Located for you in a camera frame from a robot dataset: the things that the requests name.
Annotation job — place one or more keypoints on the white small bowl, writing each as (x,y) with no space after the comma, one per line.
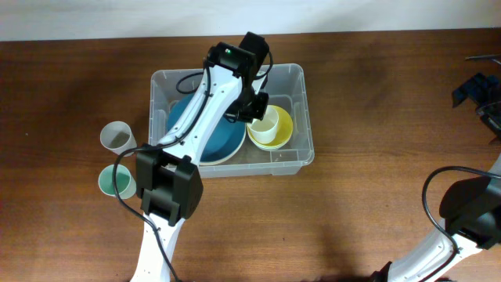
(275,145)

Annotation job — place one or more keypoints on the cream large bowl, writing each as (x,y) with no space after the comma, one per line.
(221,158)

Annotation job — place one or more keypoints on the clear plastic storage container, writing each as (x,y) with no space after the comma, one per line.
(286,88)

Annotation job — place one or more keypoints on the mint green cup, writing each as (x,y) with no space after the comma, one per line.
(126,184)

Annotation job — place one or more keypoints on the cream white cup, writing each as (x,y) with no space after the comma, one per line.
(264,130)

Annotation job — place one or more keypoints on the yellow small bowl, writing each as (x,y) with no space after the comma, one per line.
(285,127)

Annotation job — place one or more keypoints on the dark blue large bowl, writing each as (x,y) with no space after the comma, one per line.
(225,141)

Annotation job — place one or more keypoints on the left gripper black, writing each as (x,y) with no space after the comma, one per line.
(258,108)

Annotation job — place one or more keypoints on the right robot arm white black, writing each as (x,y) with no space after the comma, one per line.
(469,223)

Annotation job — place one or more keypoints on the grey cup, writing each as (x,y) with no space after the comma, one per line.
(117,137)

